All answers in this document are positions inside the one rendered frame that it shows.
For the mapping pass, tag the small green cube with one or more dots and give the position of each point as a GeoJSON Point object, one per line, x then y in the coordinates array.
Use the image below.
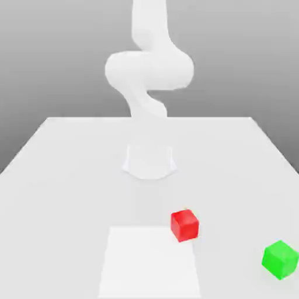
{"type": "Point", "coordinates": [279, 259]}

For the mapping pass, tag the small red cube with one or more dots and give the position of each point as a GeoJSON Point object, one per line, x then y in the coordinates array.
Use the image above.
{"type": "Point", "coordinates": [184, 225]}

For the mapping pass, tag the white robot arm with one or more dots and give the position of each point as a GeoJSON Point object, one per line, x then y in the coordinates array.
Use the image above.
{"type": "Point", "coordinates": [149, 70]}

